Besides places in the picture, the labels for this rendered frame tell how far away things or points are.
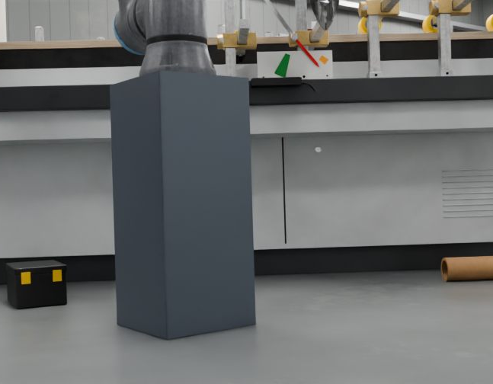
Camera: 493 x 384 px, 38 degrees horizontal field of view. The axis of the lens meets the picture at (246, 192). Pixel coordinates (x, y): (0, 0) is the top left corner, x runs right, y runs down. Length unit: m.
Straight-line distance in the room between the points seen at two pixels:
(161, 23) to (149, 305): 0.66
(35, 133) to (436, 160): 1.47
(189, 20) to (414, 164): 1.30
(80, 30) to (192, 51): 5.63
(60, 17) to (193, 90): 5.66
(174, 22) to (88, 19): 5.67
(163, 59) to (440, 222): 1.45
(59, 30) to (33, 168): 4.56
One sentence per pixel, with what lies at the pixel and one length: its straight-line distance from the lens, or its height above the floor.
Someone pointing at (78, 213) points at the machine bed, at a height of 0.26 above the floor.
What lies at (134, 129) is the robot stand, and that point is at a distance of 1.69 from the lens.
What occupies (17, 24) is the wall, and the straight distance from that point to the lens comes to 7.09.
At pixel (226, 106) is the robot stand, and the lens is 1.69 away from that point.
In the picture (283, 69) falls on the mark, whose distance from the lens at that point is 2.47.
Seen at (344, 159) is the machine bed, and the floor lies 0.43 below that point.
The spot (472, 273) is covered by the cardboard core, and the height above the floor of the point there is 0.03.
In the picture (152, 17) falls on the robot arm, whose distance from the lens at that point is 1.75.
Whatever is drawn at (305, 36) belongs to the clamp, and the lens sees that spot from 2.50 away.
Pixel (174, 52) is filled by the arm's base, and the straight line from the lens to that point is 1.70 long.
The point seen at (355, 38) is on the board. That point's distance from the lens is 2.75.
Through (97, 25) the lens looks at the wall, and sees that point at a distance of 7.40.
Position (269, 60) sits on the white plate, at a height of 0.77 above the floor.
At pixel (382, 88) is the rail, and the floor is 0.66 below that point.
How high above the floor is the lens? 0.33
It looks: level
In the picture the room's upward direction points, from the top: 2 degrees counter-clockwise
